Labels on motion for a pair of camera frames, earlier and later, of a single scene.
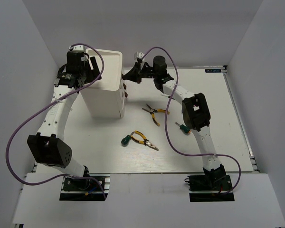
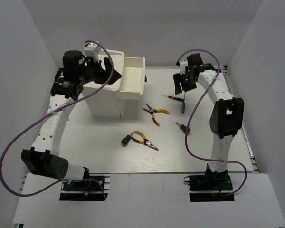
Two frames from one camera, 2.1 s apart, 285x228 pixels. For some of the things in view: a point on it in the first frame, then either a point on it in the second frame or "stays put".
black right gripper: (133, 75) -> (177, 78)
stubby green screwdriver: (125, 141) stays put
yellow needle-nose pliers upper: (153, 110) stays put
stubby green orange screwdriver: (184, 128) stays put
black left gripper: (92, 75) -> (103, 75)
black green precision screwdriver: (168, 97) stays put
